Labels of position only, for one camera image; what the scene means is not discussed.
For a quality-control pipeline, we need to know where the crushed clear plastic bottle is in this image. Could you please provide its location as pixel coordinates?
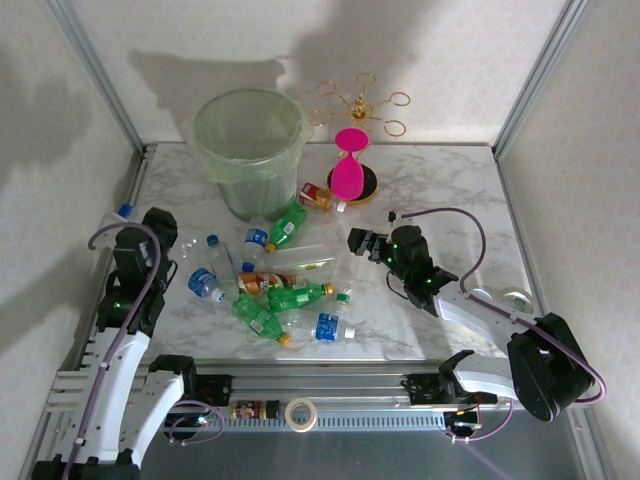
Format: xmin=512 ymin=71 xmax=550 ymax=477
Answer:
xmin=172 ymin=235 xmax=202 ymax=266

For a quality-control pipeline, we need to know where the small red-label brown bottle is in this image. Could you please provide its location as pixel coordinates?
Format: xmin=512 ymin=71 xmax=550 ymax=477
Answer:
xmin=298 ymin=182 xmax=347 ymax=214

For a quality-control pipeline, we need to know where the green plastic bottle yellow cap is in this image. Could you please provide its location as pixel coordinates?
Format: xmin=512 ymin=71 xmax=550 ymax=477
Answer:
xmin=266 ymin=280 xmax=335 ymax=314
xmin=231 ymin=293 xmax=293 ymax=348
xmin=263 ymin=201 xmax=310 ymax=254

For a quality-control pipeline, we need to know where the blue-label clear bottle blue cap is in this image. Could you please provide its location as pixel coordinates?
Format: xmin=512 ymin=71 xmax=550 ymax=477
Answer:
xmin=241 ymin=227 xmax=272 ymax=274

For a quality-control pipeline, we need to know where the brown plastic bottle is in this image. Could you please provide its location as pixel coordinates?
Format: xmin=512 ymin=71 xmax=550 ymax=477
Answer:
xmin=236 ymin=270 xmax=304 ymax=296

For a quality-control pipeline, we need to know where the bin with green liner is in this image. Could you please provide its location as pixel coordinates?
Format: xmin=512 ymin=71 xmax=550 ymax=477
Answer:
xmin=184 ymin=87 xmax=314 ymax=224

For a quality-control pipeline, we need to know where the pale-label clear bottle blue cap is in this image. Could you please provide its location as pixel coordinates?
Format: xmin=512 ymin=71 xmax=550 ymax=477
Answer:
xmin=205 ymin=233 xmax=240 ymax=301

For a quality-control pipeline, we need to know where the pink plastic goblet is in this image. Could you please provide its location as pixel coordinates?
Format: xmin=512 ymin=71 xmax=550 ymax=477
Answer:
xmin=328 ymin=127 xmax=372 ymax=202

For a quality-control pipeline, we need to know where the clear tape roll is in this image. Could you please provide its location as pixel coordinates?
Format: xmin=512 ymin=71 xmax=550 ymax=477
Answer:
xmin=499 ymin=284 xmax=535 ymax=315

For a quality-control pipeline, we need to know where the small black electronics board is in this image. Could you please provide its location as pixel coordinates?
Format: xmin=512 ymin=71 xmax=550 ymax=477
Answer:
xmin=163 ymin=412 xmax=211 ymax=432
xmin=444 ymin=407 xmax=482 ymax=434

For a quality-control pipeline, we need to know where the small printed jar black cap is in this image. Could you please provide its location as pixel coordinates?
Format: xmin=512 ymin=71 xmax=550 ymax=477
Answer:
xmin=228 ymin=399 xmax=285 ymax=421

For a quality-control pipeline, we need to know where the white masking tape roll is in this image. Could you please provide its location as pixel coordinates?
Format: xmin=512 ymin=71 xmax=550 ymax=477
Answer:
xmin=283 ymin=397 xmax=319 ymax=433

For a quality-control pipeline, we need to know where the grey metal panel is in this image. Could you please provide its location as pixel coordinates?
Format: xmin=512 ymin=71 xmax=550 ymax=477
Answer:
xmin=19 ymin=412 xmax=616 ymax=480

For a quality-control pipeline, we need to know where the aluminium side rail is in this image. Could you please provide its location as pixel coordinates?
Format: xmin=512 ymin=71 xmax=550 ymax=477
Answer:
xmin=493 ymin=149 xmax=562 ymax=369
xmin=74 ymin=143 xmax=151 ymax=371

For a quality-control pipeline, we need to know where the gold wire glass rack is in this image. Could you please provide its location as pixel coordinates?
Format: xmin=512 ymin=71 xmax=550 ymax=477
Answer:
xmin=307 ymin=72 xmax=412 ymax=207

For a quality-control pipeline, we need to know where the aluminium front rail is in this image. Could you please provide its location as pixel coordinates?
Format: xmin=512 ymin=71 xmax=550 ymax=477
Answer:
xmin=43 ymin=362 xmax=595 ymax=414

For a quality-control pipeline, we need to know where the aluminium frame post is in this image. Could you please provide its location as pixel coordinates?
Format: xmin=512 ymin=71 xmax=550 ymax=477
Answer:
xmin=492 ymin=0 xmax=586 ymax=160
xmin=47 ymin=0 xmax=150 ymax=155

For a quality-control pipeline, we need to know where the grey slotted cable duct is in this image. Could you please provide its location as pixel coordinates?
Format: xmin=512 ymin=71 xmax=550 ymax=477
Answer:
xmin=63 ymin=413 xmax=447 ymax=433

